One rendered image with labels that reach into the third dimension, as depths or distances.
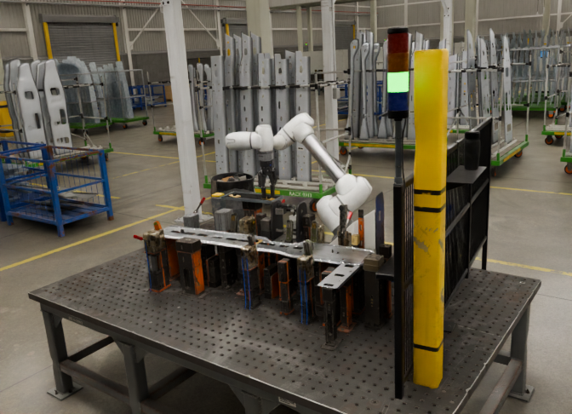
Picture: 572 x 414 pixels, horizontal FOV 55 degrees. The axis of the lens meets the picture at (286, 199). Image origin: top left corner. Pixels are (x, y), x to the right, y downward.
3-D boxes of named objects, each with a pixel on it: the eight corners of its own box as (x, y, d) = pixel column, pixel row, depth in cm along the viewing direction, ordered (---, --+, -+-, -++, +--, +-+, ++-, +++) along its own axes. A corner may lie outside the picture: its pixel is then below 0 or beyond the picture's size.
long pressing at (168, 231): (146, 237, 335) (146, 234, 334) (171, 226, 354) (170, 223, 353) (361, 267, 269) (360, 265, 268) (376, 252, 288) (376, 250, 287)
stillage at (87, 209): (7, 225, 740) (-7, 155, 715) (60, 209, 803) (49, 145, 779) (60, 237, 673) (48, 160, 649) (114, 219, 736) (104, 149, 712)
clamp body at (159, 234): (145, 292, 327) (137, 233, 318) (162, 283, 339) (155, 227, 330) (158, 295, 322) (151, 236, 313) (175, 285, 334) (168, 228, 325)
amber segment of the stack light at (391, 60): (385, 72, 183) (384, 54, 181) (391, 71, 189) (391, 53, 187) (404, 72, 180) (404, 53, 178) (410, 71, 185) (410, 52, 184)
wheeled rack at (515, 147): (499, 179, 829) (504, 58, 784) (434, 174, 886) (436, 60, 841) (528, 156, 979) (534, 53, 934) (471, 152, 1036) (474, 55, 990)
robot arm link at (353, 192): (353, 214, 373) (378, 192, 369) (349, 212, 358) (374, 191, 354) (285, 130, 393) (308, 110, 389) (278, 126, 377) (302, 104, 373)
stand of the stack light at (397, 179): (386, 198, 194) (384, 27, 179) (391, 193, 200) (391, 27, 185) (405, 199, 191) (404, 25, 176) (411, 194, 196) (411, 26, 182)
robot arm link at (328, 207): (334, 232, 376) (313, 208, 381) (354, 215, 373) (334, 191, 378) (329, 232, 361) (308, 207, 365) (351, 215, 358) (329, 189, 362)
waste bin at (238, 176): (204, 241, 627) (198, 179, 608) (236, 228, 668) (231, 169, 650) (238, 249, 598) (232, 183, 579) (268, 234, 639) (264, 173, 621)
